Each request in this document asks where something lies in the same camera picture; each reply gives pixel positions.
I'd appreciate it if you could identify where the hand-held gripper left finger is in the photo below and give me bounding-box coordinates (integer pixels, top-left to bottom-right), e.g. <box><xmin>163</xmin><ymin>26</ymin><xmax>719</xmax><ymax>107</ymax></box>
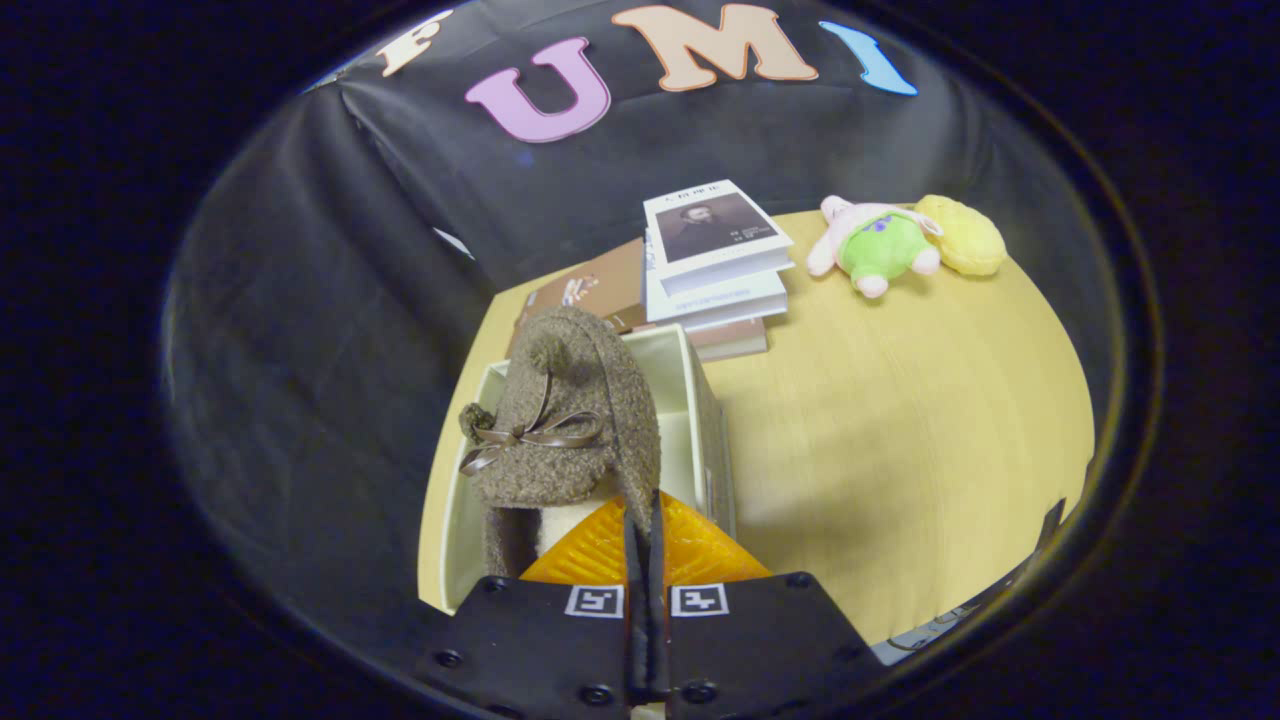
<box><xmin>425</xmin><ymin>492</ymin><xmax>649</xmax><ymax>720</ymax></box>

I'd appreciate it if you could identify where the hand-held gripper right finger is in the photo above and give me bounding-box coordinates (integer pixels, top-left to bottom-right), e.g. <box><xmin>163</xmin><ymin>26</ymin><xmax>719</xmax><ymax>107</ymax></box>
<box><xmin>648</xmin><ymin>488</ymin><xmax>887</xmax><ymax>720</ymax></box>

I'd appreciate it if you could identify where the cream fabric storage box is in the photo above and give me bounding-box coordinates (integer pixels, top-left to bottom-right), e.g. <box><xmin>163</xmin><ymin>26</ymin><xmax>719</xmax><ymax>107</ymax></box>
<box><xmin>440</xmin><ymin>323</ymin><xmax>738</xmax><ymax>613</ymax></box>

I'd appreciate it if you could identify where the brown fuzzy shoe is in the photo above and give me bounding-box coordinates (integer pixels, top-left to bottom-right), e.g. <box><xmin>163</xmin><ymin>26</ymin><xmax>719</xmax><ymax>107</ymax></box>
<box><xmin>458</xmin><ymin>306</ymin><xmax>663</xmax><ymax>579</ymax></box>

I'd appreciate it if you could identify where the thin brown book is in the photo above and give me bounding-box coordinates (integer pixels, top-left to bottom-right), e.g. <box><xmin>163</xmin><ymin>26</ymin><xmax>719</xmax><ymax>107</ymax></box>
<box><xmin>685</xmin><ymin>316</ymin><xmax>769</xmax><ymax>363</ymax></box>

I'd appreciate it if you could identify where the thick white book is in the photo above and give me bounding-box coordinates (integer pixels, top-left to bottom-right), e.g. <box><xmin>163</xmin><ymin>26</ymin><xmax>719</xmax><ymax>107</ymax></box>
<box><xmin>643</xmin><ymin>235</ymin><xmax>791</xmax><ymax>331</ymax></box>

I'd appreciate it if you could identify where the brown book with small emblem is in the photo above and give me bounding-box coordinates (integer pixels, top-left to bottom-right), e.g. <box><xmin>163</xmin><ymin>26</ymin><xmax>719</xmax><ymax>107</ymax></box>
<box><xmin>505</xmin><ymin>237</ymin><xmax>649</xmax><ymax>356</ymax></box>

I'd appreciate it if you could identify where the black backdrop cloth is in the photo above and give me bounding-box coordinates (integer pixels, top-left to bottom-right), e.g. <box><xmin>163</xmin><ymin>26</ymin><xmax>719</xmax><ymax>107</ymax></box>
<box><xmin>160</xmin><ymin>0</ymin><xmax>1091</xmax><ymax>643</ymax></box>

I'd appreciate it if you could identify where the pink and green plush toy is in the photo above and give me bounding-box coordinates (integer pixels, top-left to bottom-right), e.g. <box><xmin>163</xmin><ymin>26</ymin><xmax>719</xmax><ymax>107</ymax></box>
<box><xmin>806</xmin><ymin>195</ymin><xmax>943</xmax><ymax>299</ymax></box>

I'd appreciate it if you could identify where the white book with portrait cover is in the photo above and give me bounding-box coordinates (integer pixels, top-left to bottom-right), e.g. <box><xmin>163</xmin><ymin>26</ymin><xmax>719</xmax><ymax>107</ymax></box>
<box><xmin>642</xmin><ymin>179</ymin><xmax>796</xmax><ymax>297</ymax></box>

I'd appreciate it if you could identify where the yellow plush toy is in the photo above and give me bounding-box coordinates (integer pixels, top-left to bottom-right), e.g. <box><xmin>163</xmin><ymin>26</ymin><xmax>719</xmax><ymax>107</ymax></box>
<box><xmin>912</xmin><ymin>194</ymin><xmax>1008</xmax><ymax>278</ymax></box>

